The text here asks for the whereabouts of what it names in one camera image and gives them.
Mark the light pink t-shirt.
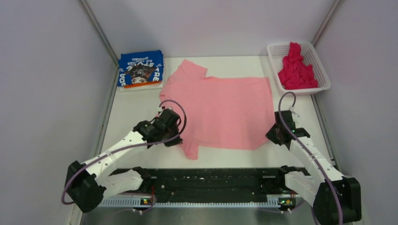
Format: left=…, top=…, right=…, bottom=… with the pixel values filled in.
left=159, top=60, right=275, bottom=160

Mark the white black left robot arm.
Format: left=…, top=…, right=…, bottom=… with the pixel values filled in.
left=61, top=108, right=182, bottom=213

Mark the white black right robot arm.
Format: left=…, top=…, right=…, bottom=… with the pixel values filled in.
left=266, top=110, right=362, bottom=225

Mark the folded white orange t-shirt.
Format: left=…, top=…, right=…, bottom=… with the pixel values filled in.
left=118, top=82, right=163, bottom=92

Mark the folded blue printed t-shirt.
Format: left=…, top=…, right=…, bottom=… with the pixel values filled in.
left=117, top=50, right=164, bottom=89

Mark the magenta t-shirt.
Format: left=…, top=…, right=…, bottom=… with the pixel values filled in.
left=278, top=42, right=318, bottom=90

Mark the white plastic laundry basket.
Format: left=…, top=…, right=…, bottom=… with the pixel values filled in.
left=267, top=41, right=331, bottom=95

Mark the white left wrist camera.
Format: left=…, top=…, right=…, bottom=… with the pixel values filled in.
left=157, top=106, right=173, bottom=113

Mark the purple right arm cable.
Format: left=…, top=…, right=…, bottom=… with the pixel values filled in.
left=277, top=91, right=344, bottom=225

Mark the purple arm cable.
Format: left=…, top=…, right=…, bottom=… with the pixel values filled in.
left=277, top=91, right=344, bottom=225
left=61, top=99, right=187, bottom=215

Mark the aluminium rail frame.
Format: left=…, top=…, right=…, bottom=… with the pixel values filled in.
left=67, top=175, right=371, bottom=225

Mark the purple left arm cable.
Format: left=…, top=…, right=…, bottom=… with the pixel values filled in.
left=61, top=99, right=187, bottom=215

